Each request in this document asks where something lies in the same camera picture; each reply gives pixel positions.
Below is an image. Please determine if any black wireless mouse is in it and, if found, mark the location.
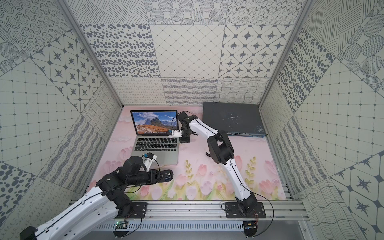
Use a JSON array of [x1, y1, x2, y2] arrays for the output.
[[158, 170, 174, 183]]

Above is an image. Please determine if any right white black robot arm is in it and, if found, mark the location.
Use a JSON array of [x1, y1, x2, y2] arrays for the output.
[[178, 112, 259, 217]]

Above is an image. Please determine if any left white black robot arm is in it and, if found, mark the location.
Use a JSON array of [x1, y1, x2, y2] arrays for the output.
[[20, 153, 162, 240]]

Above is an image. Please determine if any silver open laptop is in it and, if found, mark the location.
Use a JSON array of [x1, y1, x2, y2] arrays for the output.
[[130, 110, 179, 165]]

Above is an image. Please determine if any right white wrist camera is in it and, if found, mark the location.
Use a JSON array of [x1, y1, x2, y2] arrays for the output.
[[168, 130, 183, 138]]

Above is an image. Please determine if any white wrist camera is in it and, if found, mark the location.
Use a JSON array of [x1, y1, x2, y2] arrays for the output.
[[168, 130, 183, 138], [142, 153, 157, 172]]

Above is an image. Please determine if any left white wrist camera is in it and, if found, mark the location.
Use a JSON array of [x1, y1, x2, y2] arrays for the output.
[[142, 153, 157, 172]]

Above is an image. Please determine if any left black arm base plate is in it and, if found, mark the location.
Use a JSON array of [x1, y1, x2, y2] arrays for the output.
[[118, 202, 148, 219]]

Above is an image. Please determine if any dark grey network switch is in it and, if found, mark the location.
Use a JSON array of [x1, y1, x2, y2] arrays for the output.
[[202, 102, 267, 138]]

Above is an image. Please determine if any aluminium mounting rail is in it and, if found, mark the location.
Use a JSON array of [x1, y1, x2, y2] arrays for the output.
[[61, 199, 310, 222]]

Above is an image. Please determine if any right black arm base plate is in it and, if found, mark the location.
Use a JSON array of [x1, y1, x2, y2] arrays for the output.
[[223, 202, 266, 219]]

